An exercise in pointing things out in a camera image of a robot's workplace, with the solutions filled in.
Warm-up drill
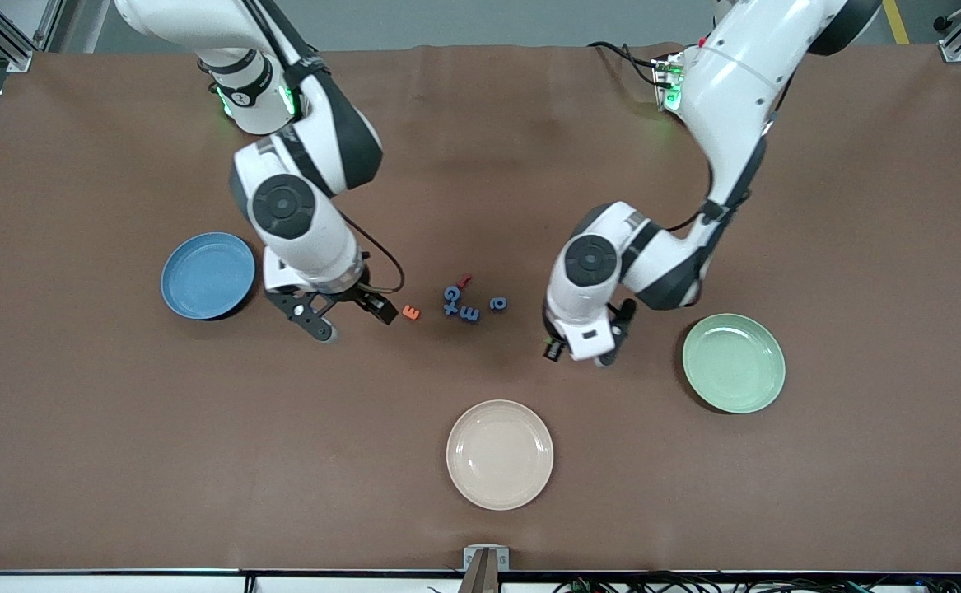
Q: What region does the blue plate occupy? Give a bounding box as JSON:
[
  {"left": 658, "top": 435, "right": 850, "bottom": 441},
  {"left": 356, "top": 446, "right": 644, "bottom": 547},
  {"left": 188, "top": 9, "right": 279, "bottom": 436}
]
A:
[{"left": 160, "top": 231, "right": 257, "bottom": 321}]

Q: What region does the beige plate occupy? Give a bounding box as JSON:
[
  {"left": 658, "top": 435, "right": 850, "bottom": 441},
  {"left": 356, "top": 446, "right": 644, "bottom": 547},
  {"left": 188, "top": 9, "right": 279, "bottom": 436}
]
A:
[{"left": 446, "top": 399, "right": 555, "bottom": 511}]

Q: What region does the green plate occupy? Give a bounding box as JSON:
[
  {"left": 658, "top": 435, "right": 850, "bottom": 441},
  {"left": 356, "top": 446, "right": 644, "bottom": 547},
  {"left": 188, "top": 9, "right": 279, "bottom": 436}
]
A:
[{"left": 682, "top": 313, "right": 786, "bottom": 414}]

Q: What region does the brown table cover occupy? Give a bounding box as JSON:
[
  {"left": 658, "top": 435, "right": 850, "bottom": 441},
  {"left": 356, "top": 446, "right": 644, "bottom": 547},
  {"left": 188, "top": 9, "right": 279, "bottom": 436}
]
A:
[{"left": 0, "top": 43, "right": 961, "bottom": 575}]

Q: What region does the silver base connector box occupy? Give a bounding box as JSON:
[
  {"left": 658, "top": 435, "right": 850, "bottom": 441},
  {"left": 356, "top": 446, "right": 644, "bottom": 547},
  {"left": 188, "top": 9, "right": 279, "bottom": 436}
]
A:
[{"left": 651, "top": 51, "right": 688, "bottom": 112}]

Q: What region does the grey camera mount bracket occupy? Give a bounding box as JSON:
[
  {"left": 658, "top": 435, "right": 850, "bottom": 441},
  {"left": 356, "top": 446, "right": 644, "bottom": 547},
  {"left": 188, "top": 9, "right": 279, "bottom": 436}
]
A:
[{"left": 457, "top": 545, "right": 511, "bottom": 593}]

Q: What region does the black base cable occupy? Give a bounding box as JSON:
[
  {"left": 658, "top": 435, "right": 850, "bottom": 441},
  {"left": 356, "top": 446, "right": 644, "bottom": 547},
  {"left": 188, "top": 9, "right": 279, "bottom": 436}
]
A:
[{"left": 587, "top": 40, "right": 664, "bottom": 87}]

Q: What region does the white table edge rail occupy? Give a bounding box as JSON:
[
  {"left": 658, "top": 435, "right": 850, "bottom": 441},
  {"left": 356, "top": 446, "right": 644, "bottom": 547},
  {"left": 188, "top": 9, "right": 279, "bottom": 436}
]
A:
[{"left": 0, "top": 570, "right": 961, "bottom": 593}]

